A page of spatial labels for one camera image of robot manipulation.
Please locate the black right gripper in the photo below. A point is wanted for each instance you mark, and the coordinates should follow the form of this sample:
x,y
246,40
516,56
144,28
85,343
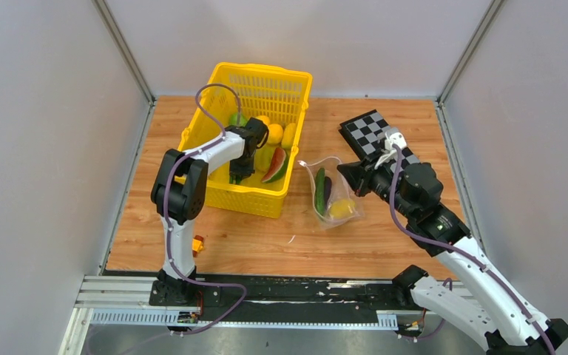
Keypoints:
x,y
359,174

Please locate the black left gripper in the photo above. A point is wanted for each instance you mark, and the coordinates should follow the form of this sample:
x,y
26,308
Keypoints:
x,y
236,171

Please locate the yellow green star fruit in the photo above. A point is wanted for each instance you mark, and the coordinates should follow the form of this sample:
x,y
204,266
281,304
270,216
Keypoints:
x,y
263,158

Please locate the purple eggplant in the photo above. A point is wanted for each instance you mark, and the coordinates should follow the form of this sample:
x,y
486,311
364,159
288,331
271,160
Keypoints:
x,y
327,190

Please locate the dark green cucumber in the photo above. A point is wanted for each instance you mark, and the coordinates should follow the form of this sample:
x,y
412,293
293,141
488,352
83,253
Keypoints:
x,y
319,197

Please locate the clear zip top bag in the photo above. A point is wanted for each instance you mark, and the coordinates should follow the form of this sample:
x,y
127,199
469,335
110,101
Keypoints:
x,y
340,190

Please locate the yellow mango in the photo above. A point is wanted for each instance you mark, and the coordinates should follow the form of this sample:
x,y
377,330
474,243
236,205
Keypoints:
x,y
275,134

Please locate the yellow plastic basket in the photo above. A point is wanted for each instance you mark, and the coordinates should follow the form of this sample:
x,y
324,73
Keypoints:
x,y
256,89

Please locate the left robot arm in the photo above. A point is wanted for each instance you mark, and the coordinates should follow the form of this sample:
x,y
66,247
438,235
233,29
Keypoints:
x,y
179,194

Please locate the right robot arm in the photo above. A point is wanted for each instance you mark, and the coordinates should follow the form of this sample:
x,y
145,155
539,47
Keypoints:
x,y
501,321

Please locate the watermelon slice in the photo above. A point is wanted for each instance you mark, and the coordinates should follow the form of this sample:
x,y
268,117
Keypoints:
x,y
278,166

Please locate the black white chessboard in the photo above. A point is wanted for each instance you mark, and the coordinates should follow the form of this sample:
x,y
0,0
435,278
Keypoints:
x,y
361,134

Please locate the green round vegetable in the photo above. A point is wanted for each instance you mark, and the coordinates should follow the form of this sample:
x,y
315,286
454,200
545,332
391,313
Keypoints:
x,y
237,119

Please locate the yellow lemon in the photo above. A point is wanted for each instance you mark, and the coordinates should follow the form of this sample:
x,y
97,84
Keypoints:
x,y
265,119

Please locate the yellow toy car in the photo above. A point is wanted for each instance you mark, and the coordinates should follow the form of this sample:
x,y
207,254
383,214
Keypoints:
x,y
197,245

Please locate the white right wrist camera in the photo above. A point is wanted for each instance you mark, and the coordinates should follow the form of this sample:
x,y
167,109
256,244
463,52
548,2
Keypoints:
x,y
390,140

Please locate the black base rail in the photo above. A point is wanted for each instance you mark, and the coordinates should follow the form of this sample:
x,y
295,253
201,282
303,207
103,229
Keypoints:
x,y
245,301

